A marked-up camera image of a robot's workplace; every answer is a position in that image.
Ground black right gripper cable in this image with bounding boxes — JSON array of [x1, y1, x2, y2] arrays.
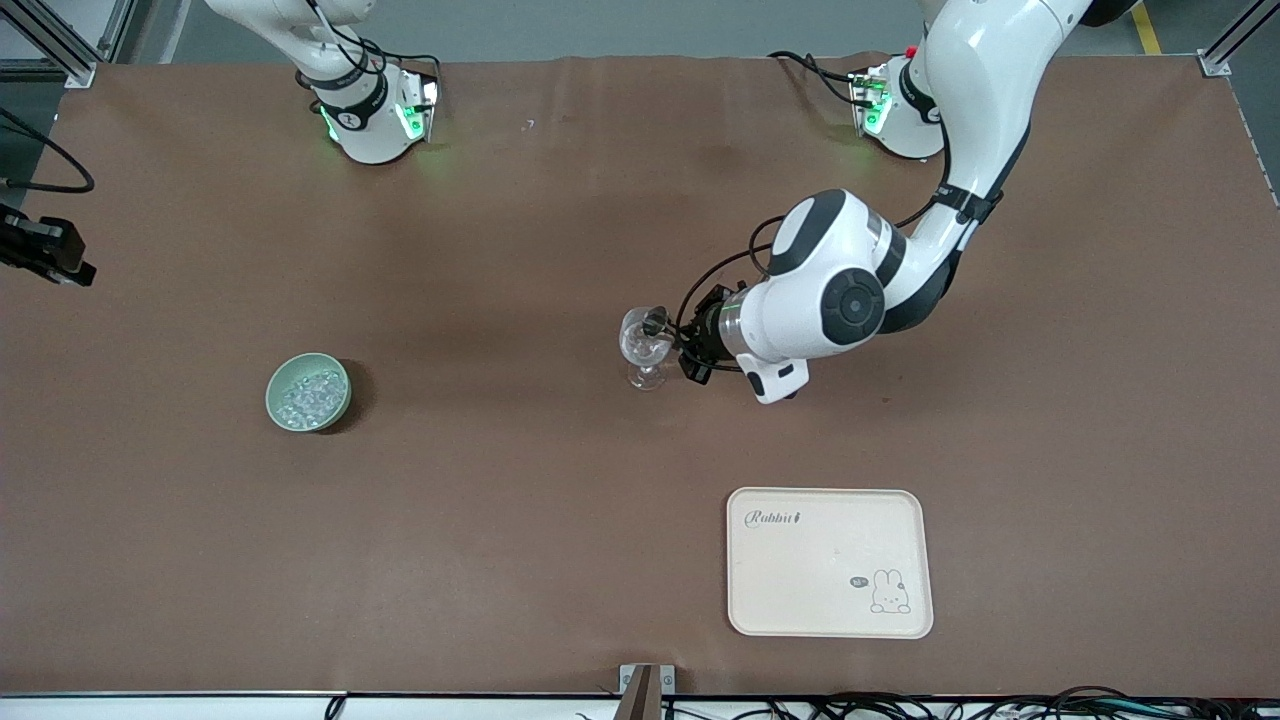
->
[[0, 105, 97, 195]]

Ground aluminium frame profile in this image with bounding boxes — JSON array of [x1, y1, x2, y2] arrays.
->
[[0, 0, 137, 90], [1198, 0, 1280, 209]]

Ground black left base cable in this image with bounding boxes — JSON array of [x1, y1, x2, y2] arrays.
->
[[767, 49, 863, 107]]

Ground mint green bowl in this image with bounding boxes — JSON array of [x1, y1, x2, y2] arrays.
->
[[265, 352, 353, 435]]

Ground metal mounting bracket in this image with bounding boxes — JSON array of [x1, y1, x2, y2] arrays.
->
[[619, 663, 677, 720]]

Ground brown table mat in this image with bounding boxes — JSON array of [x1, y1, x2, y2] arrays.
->
[[0, 53, 1280, 699]]

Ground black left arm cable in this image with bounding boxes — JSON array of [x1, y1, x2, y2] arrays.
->
[[674, 120, 1037, 374]]

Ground cream rabbit print tray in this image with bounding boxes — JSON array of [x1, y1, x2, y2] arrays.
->
[[726, 486, 935, 640]]

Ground black base cable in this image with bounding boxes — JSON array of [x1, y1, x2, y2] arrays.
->
[[767, 49, 863, 107], [298, 0, 443, 93]]

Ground clear wine glass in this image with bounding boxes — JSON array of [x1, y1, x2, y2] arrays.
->
[[613, 306, 674, 392]]

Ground black right base cable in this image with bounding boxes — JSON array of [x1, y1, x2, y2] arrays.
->
[[298, 0, 443, 93]]

